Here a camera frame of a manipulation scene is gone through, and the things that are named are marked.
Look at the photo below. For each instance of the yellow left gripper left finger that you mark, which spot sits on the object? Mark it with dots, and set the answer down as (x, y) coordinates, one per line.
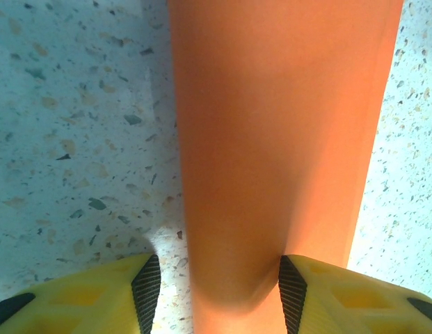
(80, 302)

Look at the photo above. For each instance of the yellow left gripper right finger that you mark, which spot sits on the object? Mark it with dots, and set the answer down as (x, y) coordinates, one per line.
(348, 302)

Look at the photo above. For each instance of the orange paper sheet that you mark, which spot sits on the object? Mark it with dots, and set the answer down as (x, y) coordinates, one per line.
(278, 139)

